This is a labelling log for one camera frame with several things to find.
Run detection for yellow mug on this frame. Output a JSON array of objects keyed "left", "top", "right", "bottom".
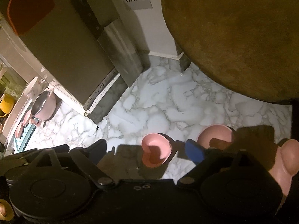
[{"left": 0, "top": 93, "right": 16, "bottom": 117}]

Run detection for white mug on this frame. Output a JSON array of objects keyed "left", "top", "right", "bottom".
[{"left": 23, "top": 76, "right": 46, "bottom": 98}]

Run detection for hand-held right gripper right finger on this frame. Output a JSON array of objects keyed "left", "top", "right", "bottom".
[{"left": 178, "top": 139, "right": 276, "bottom": 187}]

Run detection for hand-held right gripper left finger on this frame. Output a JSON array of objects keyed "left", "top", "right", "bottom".
[{"left": 28, "top": 139, "right": 116, "bottom": 189}]

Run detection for teal tray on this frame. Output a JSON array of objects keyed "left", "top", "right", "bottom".
[{"left": 12, "top": 103, "right": 41, "bottom": 153}]

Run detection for steel cleaver with dark handle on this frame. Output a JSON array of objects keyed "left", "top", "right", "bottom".
[{"left": 71, "top": 0, "right": 143, "bottom": 88}]

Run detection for grey rectangular cutting board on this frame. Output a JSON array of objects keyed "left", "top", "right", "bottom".
[{"left": 0, "top": 0, "right": 120, "bottom": 111}]

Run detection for pink heart-shaped bowl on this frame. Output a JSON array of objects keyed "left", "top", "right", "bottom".
[{"left": 141, "top": 133, "right": 174, "bottom": 168}]

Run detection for round wooden cutting board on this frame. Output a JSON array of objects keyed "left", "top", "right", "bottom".
[{"left": 160, "top": 0, "right": 299, "bottom": 103}]

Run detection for round pink bowl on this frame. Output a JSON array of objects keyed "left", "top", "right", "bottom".
[{"left": 197, "top": 124, "right": 236, "bottom": 150}]

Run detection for orange cutting board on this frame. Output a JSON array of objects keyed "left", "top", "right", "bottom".
[{"left": 7, "top": 0, "right": 56, "bottom": 36}]

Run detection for pink pot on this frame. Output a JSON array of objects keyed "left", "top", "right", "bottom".
[{"left": 31, "top": 88, "right": 57, "bottom": 121}]

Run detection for pink spoon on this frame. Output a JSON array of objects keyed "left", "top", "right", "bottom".
[{"left": 268, "top": 138, "right": 299, "bottom": 197}]

